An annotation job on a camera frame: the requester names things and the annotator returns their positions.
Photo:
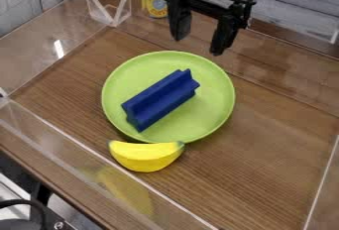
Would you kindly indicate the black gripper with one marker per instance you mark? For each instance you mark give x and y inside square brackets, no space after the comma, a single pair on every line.
[233,11]

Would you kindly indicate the blue foam block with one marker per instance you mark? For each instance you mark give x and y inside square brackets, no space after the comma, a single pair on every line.
[157,100]

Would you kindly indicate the green plate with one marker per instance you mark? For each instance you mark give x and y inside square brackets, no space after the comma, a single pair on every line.
[193,120]

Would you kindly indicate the yellow toy banana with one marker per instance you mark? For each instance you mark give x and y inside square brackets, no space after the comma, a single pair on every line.
[145,158]

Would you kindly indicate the black metal table leg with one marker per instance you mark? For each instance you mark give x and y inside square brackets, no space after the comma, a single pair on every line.
[54,221]

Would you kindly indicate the clear acrylic tray wall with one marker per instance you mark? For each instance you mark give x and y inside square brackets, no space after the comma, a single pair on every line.
[264,174]

